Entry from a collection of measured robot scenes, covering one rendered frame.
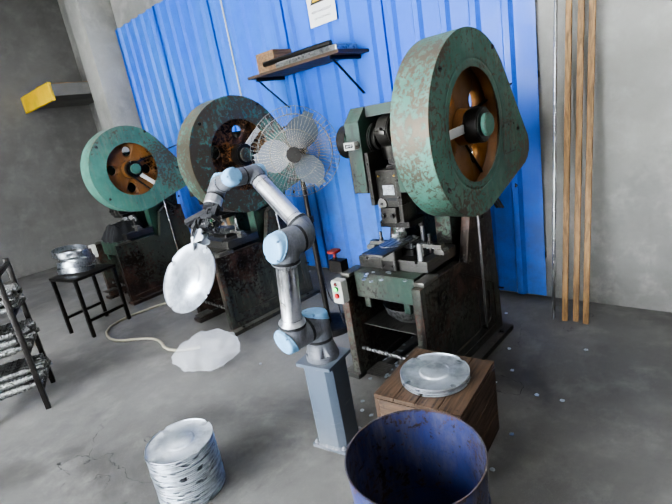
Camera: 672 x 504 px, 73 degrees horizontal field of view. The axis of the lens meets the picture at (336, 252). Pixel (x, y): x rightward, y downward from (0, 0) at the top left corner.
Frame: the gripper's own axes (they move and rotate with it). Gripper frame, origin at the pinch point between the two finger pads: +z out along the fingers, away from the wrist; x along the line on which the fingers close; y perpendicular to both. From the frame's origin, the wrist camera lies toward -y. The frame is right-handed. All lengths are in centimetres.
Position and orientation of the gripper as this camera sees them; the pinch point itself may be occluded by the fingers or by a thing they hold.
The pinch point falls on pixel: (194, 248)
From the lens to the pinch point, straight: 195.5
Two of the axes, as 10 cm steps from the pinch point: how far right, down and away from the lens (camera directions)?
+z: -1.7, 9.0, -4.1
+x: 4.1, 4.4, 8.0
